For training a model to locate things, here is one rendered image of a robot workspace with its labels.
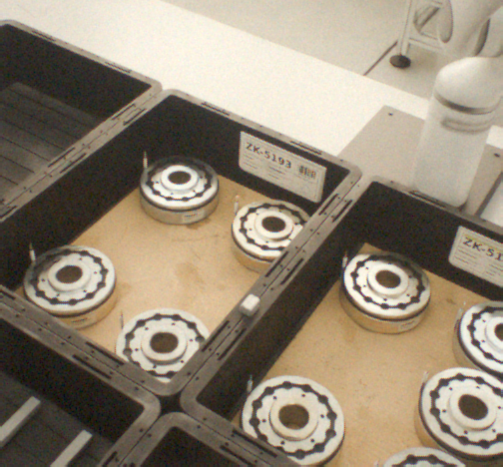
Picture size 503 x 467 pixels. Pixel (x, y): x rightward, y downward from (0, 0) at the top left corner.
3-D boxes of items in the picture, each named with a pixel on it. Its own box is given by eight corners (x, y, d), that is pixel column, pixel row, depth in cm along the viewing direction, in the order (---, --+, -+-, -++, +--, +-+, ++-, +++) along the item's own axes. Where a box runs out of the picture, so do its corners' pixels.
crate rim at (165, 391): (169, 99, 106) (169, 84, 104) (364, 184, 95) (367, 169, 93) (-62, 275, 80) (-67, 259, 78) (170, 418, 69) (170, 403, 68)
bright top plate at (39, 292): (65, 236, 92) (64, 233, 92) (133, 270, 89) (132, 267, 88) (4, 289, 86) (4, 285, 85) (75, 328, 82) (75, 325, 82)
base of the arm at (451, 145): (429, 163, 124) (455, 70, 112) (479, 190, 119) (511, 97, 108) (396, 188, 118) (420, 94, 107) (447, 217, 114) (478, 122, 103)
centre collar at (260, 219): (266, 209, 97) (266, 205, 97) (300, 224, 95) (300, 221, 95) (246, 231, 94) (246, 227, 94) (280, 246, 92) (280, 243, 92)
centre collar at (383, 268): (374, 260, 92) (375, 257, 91) (413, 276, 90) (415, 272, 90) (359, 287, 88) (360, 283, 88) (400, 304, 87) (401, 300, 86)
